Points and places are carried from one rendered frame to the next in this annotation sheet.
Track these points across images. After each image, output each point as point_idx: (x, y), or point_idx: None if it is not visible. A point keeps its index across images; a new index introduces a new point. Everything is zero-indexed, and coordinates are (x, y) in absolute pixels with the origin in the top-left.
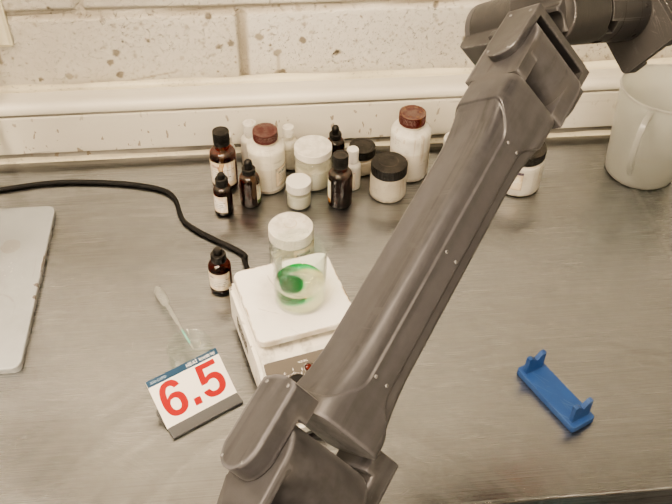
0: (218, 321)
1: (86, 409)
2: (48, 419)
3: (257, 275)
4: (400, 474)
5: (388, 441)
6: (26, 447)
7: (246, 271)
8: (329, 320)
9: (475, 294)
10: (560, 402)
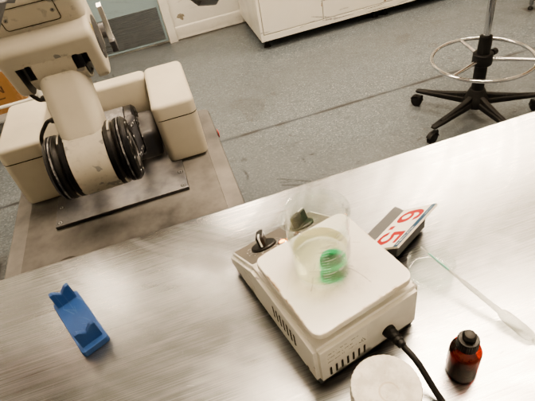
0: (430, 318)
1: (482, 208)
2: (504, 194)
3: (383, 279)
4: (217, 231)
5: (228, 250)
6: (499, 176)
7: (399, 281)
8: (283, 249)
9: None
10: (78, 309)
